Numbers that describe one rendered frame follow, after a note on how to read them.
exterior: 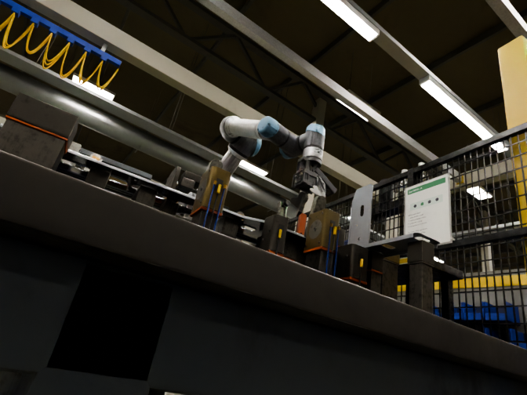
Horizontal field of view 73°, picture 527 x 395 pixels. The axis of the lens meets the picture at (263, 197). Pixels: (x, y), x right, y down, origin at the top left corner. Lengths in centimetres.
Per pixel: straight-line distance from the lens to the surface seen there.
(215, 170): 93
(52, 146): 88
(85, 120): 1325
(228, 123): 163
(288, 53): 374
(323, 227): 103
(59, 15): 438
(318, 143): 135
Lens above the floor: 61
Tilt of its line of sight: 24 degrees up
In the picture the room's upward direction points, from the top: 11 degrees clockwise
